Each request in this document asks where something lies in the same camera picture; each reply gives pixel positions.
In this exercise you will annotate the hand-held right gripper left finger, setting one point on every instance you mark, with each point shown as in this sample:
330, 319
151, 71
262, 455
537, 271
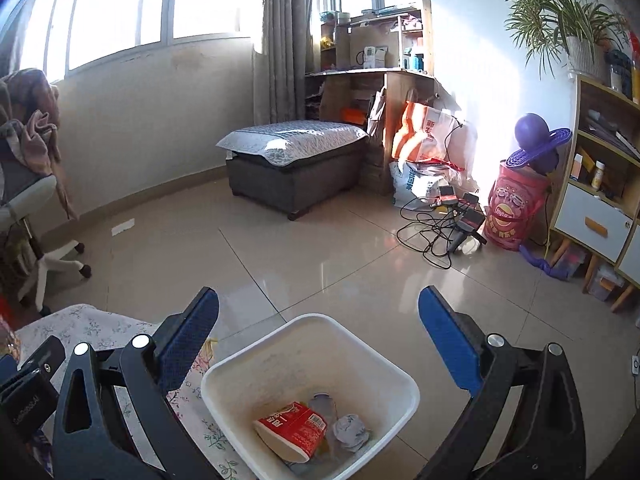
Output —
187, 340

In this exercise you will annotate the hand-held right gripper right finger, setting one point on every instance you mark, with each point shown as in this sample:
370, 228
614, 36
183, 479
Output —
445, 340

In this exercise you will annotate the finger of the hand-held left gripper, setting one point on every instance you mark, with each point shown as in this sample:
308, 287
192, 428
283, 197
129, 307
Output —
45, 355
6, 370

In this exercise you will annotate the white plastic bin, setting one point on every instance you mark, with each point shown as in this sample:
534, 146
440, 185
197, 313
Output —
240, 400

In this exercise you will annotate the white paper ball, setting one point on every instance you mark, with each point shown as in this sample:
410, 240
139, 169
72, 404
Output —
352, 432

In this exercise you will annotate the red paper cup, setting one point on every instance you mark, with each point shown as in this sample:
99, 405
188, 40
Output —
295, 425

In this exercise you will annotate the clear plastic bottle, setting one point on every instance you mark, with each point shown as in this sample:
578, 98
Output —
320, 402

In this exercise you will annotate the floral tablecloth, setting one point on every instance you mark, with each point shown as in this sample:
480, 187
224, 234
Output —
100, 325

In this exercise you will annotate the black red charger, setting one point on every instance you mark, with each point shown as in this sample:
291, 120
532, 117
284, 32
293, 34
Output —
472, 220
446, 195

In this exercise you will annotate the purple floor toy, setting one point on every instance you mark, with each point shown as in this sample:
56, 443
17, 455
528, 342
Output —
545, 265

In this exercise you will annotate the white paper sheet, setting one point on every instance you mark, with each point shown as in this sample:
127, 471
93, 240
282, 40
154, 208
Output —
123, 227

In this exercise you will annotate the red chip drum container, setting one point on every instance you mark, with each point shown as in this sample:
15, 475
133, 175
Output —
515, 210

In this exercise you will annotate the white grey office chair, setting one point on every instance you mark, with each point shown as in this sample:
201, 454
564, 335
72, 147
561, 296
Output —
30, 195

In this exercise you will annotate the white blue plastic bag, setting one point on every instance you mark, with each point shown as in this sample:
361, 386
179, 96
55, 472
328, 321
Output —
415, 180

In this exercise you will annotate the clear storage box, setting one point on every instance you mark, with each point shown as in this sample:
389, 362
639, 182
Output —
605, 282

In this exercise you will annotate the grey ottoman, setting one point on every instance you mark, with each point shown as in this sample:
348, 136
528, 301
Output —
300, 180

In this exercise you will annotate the grey backpack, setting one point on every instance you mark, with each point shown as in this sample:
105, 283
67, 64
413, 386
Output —
10, 160

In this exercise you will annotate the orange white shopping bag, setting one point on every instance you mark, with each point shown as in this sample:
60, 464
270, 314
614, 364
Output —
425, 130

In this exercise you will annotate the white yellow bottle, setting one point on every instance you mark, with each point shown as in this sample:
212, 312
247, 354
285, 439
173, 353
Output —
598, 177

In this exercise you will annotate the purple hat and ball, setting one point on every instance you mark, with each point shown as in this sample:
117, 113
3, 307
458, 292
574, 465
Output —
532, 130

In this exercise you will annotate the quilted cushion cover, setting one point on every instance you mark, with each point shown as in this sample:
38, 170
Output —
300, 135

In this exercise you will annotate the orange box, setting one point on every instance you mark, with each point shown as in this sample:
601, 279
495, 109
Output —
355, 116

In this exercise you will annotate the wooden desk with shelves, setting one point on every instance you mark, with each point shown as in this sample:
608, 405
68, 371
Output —
400, 90

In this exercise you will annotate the wooden shelf cabinet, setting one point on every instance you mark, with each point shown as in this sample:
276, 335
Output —
582, 110

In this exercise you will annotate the white meter device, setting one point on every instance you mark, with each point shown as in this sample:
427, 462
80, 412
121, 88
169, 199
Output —
374, 56

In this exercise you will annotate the white plant pot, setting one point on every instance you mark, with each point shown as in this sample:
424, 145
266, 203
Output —
585, 57

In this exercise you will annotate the dark blue container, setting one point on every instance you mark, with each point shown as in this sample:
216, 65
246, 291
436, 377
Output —
619, 75

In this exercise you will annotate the grey curtain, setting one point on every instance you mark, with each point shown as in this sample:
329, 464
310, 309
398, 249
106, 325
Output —
290, 35

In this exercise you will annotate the green spider plant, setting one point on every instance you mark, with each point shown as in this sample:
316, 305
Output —
545, 5

